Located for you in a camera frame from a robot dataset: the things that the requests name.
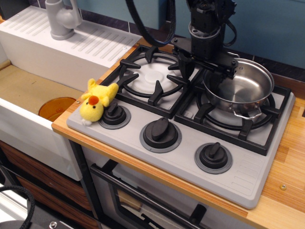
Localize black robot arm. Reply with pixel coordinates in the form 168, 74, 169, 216
126, 0, 238, 82

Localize black stove knob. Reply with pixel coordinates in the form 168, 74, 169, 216
140, 117, 182, 154
194, 142, 233, 175
98, 103, 131, 130

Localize black left burner grate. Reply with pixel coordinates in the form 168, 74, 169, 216
101, 45, 201, 119

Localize black left stove knob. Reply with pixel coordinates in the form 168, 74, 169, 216
98, 103, 131, 130

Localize grey toy faucet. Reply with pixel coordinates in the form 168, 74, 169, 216
45, 0, 82, 41

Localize wooden drawer cabinet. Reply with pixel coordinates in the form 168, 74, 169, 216
0, 142, 101, 229

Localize yellow stuffed duck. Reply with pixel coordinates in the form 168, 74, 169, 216
79, 78, 119, 126

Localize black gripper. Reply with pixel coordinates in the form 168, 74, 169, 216
171, 21, 238, 95

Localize black right stove knob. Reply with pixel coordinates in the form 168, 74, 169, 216
194, 142, 233, 175

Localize white toy sink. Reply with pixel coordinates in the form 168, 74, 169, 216
0, 6, 140, 181

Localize stainless steel pan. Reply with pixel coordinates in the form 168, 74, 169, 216
203, 58, 275, 120

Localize oven door with black handle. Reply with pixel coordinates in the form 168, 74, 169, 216
90, 160, 206, 229

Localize black braided cable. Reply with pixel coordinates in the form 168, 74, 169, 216
0, 185, 35, 229

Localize grey toy stove top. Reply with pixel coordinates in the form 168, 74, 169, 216
66, 44, 296, 210

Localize black right burner grate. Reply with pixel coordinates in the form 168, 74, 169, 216
174, 82, 294, 156

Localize black middle stove knob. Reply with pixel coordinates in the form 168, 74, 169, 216
140, 117, 182, 154

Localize black burner grate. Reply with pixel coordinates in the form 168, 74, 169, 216
174, 82, 294, 156
101, 45, 201, 119

